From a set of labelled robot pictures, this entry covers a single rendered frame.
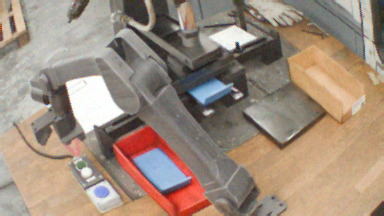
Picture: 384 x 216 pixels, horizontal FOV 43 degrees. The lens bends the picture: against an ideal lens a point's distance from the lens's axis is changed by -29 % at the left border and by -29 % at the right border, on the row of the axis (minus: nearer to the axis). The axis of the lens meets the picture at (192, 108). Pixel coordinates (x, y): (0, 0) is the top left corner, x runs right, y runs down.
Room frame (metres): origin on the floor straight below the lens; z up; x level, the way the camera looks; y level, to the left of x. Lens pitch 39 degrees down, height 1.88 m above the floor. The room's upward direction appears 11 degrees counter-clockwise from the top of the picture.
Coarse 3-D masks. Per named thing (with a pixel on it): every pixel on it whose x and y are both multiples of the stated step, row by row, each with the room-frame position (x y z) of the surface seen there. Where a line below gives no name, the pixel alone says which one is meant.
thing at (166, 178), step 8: (152, 152) 1.10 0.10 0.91; (160, 152) 1.09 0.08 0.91; (136, 160) 1.08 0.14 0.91; (144, 160) 1.07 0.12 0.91; (152, 160) 1.07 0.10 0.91; (160, 160) 1.06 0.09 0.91; (168, 160) 1.06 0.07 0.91; (144, 168) 1.05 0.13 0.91; (152, 168) 1.04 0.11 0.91; (160, 168) 1.04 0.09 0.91; (168, 168) 1.03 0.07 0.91; (176, 168) 1.03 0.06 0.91; (152, 176) 1.02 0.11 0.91; (160, 176) 1.01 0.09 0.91; (168, 176) 1.01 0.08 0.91; (176, 176) 1.00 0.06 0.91; (184, 176) 1.00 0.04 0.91; (160, 184) 0.99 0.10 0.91; (168, 184) 0.98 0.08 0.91; (176, 184) 0.95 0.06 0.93; (184, 184) 0.98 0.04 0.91; (160, 192) 0.96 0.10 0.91
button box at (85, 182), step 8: (16, 128) 1.29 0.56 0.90; (40, 152) 1.15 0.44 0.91; (80, 160) 1.08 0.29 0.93; (88, 160) 1.07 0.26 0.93; (72, 168) 1.05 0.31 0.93; (96, 168) 1.04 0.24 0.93; (80, 176) 1.02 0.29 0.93; (96, 176) 1.01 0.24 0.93; (80, 184) 1.00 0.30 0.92; (88, 184) 0.99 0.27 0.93; (96, 184) 0.99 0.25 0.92
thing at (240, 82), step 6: (234, 78) 1.22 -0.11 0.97; (240, 78) 1.23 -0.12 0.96; (246, 78) 1.24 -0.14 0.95; (228, 84) 1.21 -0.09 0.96; (234, 84) 1.22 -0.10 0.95; (240, 84) 1.23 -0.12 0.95; (246, 84) 1.24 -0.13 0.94; (240, 90) 1.23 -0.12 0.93; (246, 90) 1.23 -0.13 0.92; (228, 96) 1.21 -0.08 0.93; (246, 96) 1.23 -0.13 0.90; (186, 102) 1.16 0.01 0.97; (222, 102) 1.23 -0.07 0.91; (228, 102) 1.21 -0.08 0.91; (234, 102) 1.22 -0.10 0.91; (186, 108) 1.16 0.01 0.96; (192, 108) 1.17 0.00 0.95; (192, 114) 1.17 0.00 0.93; (198, 114) 1.17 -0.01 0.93; (198, 120) 1.17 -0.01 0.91
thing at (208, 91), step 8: (208, 80) 1.20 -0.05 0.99; (216, 80) 1.20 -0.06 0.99; (192, 88) 1.19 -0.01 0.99; (200, 88) 1.18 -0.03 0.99; (208, 88) 1.18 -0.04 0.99; (216, 88) 1.17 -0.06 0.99; (224, 88) 1.13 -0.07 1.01; (200, 96) 1.15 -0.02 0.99; (208, 96) 1.12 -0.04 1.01; (216, 96) 1.13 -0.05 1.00
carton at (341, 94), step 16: (288, 64) 1.27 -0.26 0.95; (304, 64) 1.30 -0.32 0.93; (320, 64) 1.30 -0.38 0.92; (336, 64) 1.22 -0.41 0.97; (304, 80) 1.21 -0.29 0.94; (320, 80) 1.24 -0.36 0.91; (336, 80) 1.22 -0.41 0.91; (352, 80) 1.15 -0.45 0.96; (320, 96) 1.14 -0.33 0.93; (336, 96) 1.16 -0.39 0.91; (352, 96) 1.14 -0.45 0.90; (336, 112) 1.07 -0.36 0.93; (352, 112) 1.07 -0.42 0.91
